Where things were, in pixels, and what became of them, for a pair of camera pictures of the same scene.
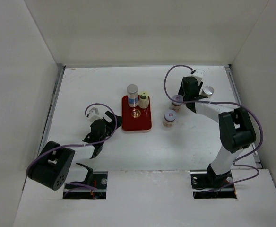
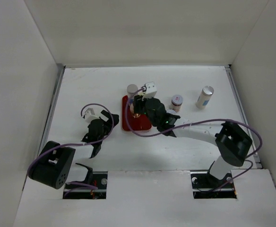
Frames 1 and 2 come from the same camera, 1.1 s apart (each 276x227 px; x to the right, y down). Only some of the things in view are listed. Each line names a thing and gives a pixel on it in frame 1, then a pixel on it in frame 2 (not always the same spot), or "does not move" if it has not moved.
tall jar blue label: x=132 y=90 does not move
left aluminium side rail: x=53 y=97 does not move
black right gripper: x=181 y=91 -> x=139 y=103
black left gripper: x=112 y=125 does not move
